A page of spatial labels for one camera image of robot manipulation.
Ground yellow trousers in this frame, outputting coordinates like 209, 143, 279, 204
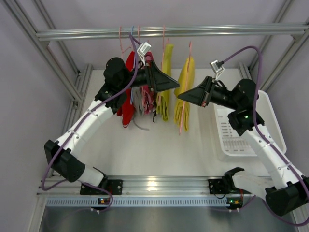
173, 56, 195, 133

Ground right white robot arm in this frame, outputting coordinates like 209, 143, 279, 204
178, 76, 309, 216

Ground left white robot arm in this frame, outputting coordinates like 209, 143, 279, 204
44, 57, 179, 189

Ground lime green trousers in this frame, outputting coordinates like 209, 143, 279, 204
156, 44, 174, 121

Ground pink camouflage trousers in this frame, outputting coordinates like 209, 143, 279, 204
140, 52, 156, 116

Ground grey trousers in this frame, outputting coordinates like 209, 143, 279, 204
132, 87, 151, 131

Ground pink hanger of red trousers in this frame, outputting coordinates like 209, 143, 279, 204
118, 26, 127, 58

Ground blue hanger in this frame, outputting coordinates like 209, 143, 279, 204
130, 26, 138, 105

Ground pink hanger of camouflage trousers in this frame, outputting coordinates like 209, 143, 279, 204
137, 25, 150, 46

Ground red trousers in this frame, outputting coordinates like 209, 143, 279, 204
117, 51, 135, 128

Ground white plastic basket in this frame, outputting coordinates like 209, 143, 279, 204
212, 90, 287, 161

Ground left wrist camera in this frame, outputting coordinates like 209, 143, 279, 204
137, 42, 152, 65

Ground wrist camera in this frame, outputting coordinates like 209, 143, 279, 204
137, 42, 152, 65
210, 60, 225, 81

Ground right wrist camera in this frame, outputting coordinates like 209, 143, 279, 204
210, 60, 225, 81

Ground left aluminium frame post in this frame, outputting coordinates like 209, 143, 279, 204
0, 0, 94, 177

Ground aluminium frame post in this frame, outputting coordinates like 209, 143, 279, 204
0, 0, 94, 177
234, 0, 309, 85

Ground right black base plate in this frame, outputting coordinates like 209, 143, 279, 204
208, 178, 236, 195

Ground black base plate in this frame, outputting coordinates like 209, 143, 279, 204
208, 178, 236, 195
80, 179, 123, 195

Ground right aluminium frame post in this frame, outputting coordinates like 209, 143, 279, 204
234, 0, 309, 85

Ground aluminium hanging rail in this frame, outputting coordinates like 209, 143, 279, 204
36, 23, 309, 41

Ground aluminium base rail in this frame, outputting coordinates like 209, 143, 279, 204
37, 176, 221, 197

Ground grey slotted cable duct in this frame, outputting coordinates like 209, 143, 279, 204
46, 197, 240, 207

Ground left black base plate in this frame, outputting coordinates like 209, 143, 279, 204
80, 179, 123, 195

